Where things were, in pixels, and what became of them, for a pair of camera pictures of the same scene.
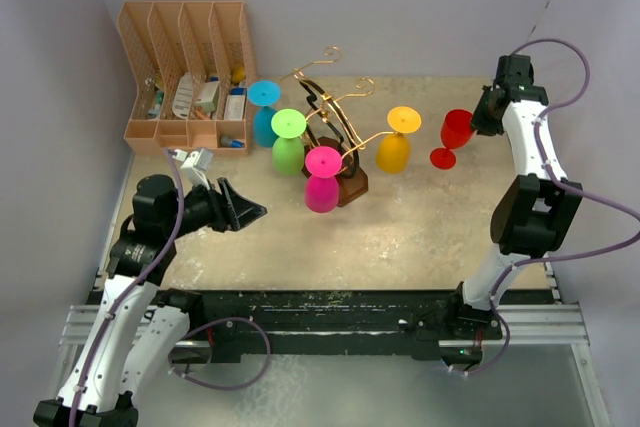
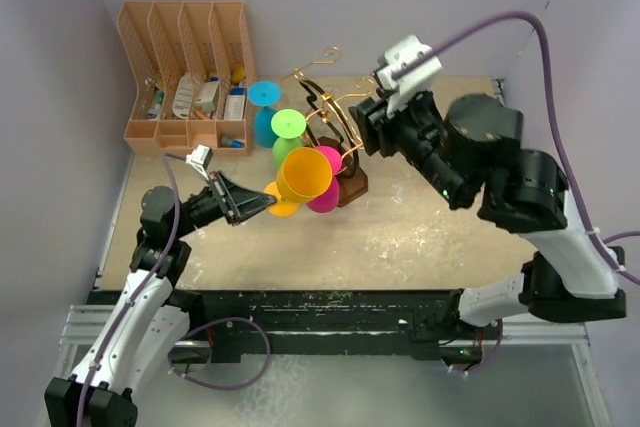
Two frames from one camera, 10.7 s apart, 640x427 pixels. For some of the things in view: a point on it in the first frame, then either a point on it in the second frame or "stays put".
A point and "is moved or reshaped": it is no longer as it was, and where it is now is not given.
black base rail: (230, 320) stays put
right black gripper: (478, 122) → (377, 125)
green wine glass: (288, 150) stays put
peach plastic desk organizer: (194, 75) stays put
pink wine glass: (321, 187) stays put
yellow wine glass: (393, 149) is moved or reshaped
